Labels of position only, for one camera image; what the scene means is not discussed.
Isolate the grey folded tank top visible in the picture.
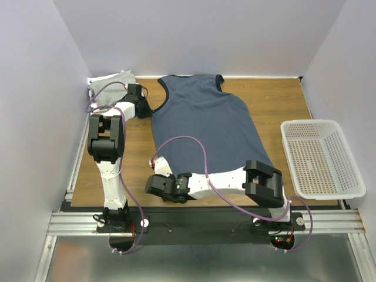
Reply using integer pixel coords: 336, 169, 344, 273
90, 70, 137, 106

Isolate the blue tank top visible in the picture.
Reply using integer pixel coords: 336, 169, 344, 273
151, 74, 272, 174

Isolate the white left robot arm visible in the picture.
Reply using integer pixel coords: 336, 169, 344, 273
86, 82, 152, 232

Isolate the white plastic basket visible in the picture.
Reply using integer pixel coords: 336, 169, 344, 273
280, 119, 366, 200

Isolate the aluminium frame rail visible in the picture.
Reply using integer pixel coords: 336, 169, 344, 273
47, 209, 365, 236

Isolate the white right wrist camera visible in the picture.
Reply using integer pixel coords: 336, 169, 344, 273
149, 156, 173, 177

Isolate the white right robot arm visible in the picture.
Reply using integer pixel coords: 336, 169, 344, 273
145, 157, 291, 229

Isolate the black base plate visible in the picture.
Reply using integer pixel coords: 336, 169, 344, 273
96, 206, 306, 247

